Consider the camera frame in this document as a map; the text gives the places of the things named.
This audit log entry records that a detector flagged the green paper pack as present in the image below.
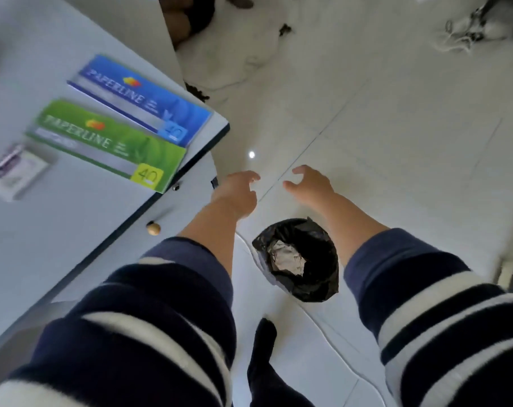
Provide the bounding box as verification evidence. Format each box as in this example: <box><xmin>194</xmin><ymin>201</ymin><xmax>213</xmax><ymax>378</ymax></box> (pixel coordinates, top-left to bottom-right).
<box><xmin>26</xmin><ymin>99</ymin><xmax>187</xmax><ymax>194</ymax></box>

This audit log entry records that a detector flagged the person's left hand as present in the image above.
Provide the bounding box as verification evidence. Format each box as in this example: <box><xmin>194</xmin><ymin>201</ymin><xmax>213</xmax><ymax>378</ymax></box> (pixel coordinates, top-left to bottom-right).
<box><xmin>211</xmin><ymin>170</ymin><xmax>261</xmax><ymax>220</ymax></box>

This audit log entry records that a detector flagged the person's right hand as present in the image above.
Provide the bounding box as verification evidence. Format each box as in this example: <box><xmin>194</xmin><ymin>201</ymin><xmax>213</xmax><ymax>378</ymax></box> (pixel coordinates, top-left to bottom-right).
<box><xmin>281</xmin><ymin>164</ymin><xmax>335</xmax><ymax>215</ymax></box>

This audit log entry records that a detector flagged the blue paper pack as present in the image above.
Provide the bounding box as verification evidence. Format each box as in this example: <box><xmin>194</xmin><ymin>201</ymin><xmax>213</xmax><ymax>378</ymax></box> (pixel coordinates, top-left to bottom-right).
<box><xmin>66</xmin><ymin>54</ymin><xmax>213</xmax><ymax>148</ymax></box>

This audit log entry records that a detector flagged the black plug on floor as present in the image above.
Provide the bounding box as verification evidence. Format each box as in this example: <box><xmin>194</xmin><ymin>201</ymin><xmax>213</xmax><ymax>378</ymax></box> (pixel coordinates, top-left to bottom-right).
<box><xmin>184</xmin><ymin>82</ymin><xmax>211</xmax><ymax>103</ymax></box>

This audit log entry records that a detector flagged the person's right forearm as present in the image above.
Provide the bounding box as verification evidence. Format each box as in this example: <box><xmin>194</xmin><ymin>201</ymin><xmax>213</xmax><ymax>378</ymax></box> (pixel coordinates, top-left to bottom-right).
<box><xmin>320</xmin><ymin>192</ymin><xmax>513</xmax><ymax>407</ymax></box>

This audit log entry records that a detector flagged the purple white small packet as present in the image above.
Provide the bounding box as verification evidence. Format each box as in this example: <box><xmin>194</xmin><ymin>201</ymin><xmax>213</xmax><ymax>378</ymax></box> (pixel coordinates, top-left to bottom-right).
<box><xmin>0</xmin><ymin>142</ymin><xmax>49</xmax><ymax>203</ymax></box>

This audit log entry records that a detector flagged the black lined trash bin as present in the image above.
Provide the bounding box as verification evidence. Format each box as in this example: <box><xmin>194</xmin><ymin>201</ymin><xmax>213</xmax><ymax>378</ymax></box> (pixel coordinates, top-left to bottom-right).
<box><xmin>252</xmin><ymin>217</ymin><xmax>340</xmax><ymax>304</ymax></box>

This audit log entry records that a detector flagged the dark brown floor object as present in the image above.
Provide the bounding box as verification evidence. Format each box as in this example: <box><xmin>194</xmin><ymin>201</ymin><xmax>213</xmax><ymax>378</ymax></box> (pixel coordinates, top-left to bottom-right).
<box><xmin>159</xmin><ymin>0</ymin><xmax>217</xmax><ymax>49</ymax></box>

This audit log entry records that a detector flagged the person's foot in black sock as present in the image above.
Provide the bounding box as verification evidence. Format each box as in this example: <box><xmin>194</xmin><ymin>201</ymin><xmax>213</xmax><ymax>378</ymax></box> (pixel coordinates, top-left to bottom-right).
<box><xmin>246</xmin><ymin>317</ymin><xmax>316</xmax><ymax>407</ymax></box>

